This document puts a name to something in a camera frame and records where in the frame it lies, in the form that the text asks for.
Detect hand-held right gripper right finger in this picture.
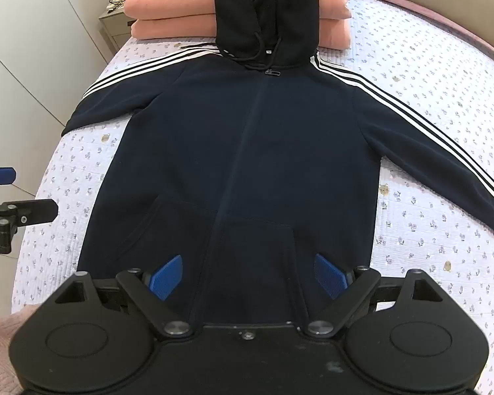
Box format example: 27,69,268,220
306,253,444,338

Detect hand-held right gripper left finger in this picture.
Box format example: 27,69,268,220
55,254,193,339

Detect navy hoodie with white stripes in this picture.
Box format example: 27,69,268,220
62,0,494,325

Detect pink knitted blanket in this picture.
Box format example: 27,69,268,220
0,303,40,395

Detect white wardrobe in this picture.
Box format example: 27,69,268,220
0,0,128,173

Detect beige nightstand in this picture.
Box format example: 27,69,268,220
98,3,133,66

